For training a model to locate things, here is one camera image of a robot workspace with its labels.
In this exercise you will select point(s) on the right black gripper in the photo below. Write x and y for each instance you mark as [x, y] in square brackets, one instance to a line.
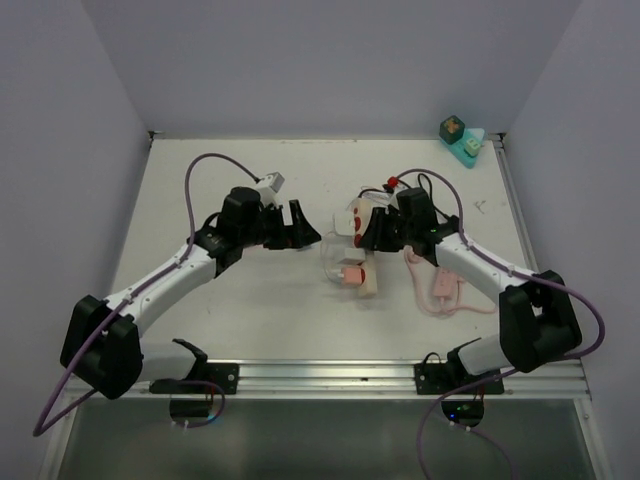
[374, 237]

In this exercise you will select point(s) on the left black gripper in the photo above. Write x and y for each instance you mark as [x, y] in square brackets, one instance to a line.
[296, 235]

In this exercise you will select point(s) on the orange plug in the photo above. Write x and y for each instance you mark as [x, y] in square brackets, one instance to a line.
[352, 276]

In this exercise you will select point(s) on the beige power strip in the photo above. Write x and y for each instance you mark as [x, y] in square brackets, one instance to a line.
[370, 286]

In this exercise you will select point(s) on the pink power strip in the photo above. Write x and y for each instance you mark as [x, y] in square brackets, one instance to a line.
[444, 297]

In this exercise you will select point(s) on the white folding extension socket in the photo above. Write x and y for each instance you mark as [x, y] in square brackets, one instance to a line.
[345, 222]

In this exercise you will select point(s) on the white plug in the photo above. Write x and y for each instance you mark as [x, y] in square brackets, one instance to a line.
[351, 257]

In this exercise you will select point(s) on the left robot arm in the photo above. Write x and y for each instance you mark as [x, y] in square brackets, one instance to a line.
[104, 344]

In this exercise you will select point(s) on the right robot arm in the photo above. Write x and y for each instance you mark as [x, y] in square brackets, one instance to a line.
[537, 322]

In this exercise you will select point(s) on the dark green cube charger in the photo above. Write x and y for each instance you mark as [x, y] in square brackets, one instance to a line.
[451, 130]

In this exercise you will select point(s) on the teal power strip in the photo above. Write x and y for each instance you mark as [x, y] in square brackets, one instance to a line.
[457, 149]

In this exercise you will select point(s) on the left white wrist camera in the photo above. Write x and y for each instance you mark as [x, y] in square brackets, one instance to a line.
[268, 187]

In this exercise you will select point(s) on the aluminium rail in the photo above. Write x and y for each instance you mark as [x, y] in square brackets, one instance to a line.
[393, 379]

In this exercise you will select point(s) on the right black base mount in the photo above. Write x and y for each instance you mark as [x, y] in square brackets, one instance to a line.
[435, 376]

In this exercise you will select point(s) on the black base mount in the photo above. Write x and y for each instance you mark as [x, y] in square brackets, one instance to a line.
[181, 368]
[435, 376]

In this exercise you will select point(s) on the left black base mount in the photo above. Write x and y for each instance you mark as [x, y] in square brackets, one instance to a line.
[181, 368]

